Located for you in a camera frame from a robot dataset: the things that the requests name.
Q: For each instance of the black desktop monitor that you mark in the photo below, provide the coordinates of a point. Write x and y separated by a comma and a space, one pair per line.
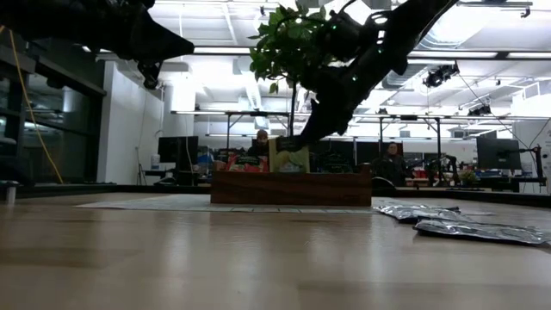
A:
177, 150

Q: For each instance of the small background potted plant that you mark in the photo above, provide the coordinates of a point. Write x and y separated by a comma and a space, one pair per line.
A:
468, 177

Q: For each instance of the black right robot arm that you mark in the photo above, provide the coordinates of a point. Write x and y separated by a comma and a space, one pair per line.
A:
413, 21

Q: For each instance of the red strawberry tea bag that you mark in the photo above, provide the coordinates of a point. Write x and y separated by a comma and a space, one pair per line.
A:
247, 165

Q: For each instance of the black metal rack frame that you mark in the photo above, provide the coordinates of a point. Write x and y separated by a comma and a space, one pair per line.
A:
409, 117

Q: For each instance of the green plant in black pot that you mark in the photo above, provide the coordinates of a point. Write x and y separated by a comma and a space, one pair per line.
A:
284, 47

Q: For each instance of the yellow lemon lime tea bag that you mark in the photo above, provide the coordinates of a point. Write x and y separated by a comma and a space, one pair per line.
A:
288, 163

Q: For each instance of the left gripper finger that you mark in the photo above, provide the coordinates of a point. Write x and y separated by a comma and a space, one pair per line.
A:
150, 39

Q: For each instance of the wooden three-compartment tea box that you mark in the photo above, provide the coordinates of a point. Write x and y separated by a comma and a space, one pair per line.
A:
292, 189

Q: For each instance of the black monitor on arm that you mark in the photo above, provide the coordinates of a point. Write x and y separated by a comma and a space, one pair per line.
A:
498, 154

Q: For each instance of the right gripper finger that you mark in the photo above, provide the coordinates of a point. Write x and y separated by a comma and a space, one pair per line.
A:
336, 112

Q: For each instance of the black ceiling spotlight cluster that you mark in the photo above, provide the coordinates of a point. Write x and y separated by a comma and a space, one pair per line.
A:
480, 111
440, 75

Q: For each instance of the black aluminium table frame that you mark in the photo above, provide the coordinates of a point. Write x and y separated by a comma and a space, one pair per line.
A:
473, 196

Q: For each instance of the person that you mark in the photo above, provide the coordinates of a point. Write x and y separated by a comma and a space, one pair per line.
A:
259, 144
391, 165

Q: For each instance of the grey woven table mat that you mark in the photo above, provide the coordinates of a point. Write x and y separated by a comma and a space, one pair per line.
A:
150, 202

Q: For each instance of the silver cylinder post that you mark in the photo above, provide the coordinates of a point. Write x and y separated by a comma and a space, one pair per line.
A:
10, 194

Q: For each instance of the black round wall speaker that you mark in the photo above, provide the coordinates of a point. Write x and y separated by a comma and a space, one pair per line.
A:
150, 75

